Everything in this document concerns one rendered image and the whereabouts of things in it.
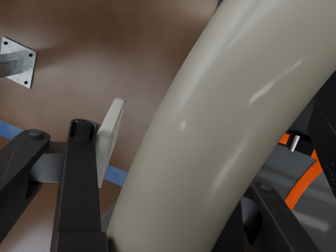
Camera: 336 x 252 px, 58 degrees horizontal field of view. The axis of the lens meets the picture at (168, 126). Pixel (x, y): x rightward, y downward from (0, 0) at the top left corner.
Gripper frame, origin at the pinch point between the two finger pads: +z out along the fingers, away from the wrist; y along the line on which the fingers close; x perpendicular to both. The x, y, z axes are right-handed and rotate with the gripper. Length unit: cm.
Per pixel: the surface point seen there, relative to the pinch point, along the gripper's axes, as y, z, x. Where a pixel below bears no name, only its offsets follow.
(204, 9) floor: 16, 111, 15
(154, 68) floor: 3, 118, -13
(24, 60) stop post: -60, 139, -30
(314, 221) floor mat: 87, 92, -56
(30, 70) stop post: -56, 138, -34
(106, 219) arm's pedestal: -1, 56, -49
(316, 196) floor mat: 83, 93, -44
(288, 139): 63, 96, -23
